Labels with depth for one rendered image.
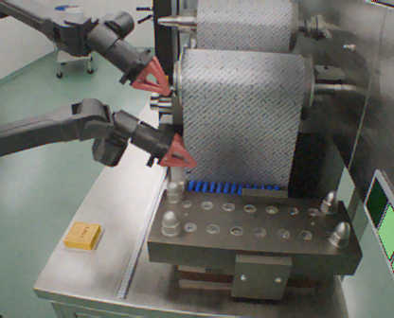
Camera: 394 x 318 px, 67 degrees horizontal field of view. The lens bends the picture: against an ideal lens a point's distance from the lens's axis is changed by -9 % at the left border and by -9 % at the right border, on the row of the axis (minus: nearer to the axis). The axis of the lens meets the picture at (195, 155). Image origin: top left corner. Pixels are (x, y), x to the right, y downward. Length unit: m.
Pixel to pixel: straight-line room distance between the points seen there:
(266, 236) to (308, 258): 0.09
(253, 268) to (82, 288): 0.36
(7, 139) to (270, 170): 0.55
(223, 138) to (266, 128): 0.09
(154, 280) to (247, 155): 0.33
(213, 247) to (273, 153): 0.24
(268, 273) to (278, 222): 0.11
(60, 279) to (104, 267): 0.10
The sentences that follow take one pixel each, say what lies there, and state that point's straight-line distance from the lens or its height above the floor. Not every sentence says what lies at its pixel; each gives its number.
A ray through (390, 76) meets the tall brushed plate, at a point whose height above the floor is 1.35.
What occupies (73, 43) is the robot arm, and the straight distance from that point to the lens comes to 0.74.
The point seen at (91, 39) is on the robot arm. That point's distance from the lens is 0.70.
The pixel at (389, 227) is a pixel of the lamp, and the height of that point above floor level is 1.19.
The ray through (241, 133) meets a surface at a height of 1.16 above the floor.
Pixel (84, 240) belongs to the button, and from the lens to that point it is 0.79.
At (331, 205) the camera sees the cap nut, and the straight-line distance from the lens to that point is 0.70.
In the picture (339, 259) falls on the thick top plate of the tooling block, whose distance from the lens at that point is 0.64.
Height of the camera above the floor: 1.47
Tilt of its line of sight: 32 degrees down
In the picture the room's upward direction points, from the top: straight up
